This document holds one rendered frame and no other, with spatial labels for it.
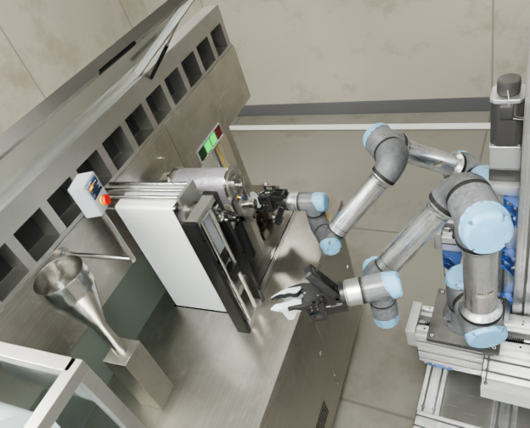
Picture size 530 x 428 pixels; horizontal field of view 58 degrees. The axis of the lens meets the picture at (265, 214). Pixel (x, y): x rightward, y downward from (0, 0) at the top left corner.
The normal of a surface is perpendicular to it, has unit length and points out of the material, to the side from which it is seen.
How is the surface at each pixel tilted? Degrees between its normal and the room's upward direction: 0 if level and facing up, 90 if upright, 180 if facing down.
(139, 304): 90
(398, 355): 0
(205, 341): 0
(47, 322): 90
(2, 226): 90
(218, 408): 0
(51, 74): 90
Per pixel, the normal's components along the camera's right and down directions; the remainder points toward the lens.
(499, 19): -0.41, 0.67
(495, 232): -0.04, 0.54
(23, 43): 0.87, 0.08
